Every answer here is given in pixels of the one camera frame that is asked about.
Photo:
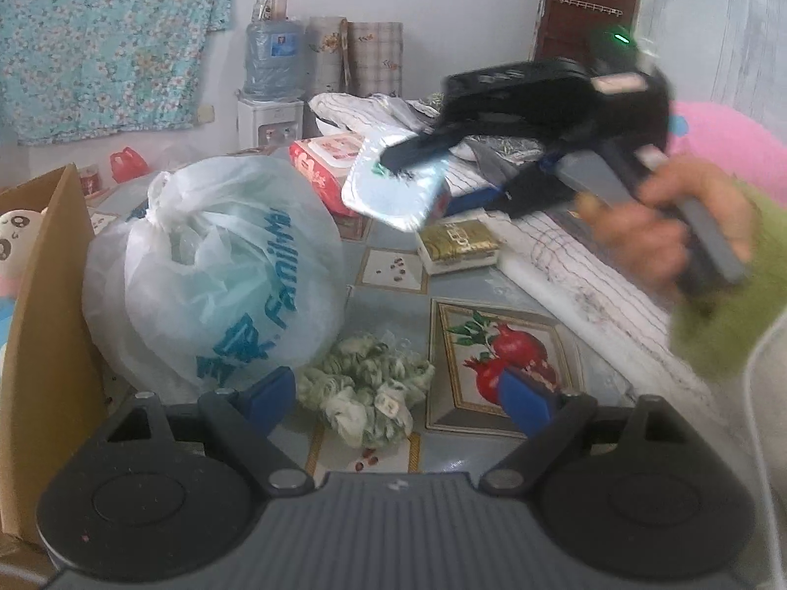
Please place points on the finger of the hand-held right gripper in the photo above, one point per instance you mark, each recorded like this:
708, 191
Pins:
529, 190
418, 150

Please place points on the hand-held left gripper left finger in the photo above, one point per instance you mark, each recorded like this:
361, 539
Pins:
270, 390

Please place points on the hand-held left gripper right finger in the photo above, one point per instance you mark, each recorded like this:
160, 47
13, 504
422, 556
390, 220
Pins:
529, 399

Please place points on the silver foil packet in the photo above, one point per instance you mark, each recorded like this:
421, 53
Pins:
393, 196

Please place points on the brown cardboard box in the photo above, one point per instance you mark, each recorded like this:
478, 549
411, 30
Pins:
49, 350

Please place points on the pink plush doll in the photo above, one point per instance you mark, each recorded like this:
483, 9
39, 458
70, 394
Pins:
15, 239

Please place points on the person's right forearm green sleeve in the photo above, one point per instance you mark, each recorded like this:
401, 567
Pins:
738, 319

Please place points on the person's right hand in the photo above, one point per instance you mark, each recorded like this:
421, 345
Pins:
639, 239

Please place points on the grey bed blanket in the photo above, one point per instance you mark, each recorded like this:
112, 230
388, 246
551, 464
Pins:
492, 157

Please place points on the gold patterned box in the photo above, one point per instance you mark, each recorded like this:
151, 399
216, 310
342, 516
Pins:
458, 243

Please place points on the green floral scrunchies bundle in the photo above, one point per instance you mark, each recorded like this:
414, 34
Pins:
363, 393

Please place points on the red white tissue pack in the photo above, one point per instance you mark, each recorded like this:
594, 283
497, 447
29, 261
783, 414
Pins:
320, 166

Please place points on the plaid rolled mat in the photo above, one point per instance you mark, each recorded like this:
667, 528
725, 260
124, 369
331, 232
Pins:
376, 58

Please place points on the brown wooden door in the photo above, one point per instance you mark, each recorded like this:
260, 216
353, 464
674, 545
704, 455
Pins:
584, 0

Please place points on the white striped quilt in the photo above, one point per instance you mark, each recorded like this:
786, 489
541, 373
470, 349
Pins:
584, 295

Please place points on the white plastic bag blue print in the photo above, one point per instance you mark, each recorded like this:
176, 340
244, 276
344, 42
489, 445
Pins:
215, 270

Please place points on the floral rolled mat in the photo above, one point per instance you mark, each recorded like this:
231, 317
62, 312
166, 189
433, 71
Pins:
323, 55

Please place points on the white water dispenser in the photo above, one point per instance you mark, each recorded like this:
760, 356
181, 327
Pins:
267, 120

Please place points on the blue water jug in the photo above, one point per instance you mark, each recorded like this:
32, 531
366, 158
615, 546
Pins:
273, 61

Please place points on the pink quilt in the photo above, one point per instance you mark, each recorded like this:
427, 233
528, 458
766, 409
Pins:
731, 141

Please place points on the beige bottle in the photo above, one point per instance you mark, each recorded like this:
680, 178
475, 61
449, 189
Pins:
279, 5

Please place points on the person's white garment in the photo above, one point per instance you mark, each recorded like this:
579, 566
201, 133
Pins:
771, 442

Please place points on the red plastic bag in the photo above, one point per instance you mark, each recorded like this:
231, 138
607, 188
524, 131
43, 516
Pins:
129, 165

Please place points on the small red packet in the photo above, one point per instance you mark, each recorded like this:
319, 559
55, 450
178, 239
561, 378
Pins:
89, 181

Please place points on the wall socket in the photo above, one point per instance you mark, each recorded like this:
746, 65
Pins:
206, 115

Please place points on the teal floral wall cloth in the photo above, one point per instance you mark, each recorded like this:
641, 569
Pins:
104, 37

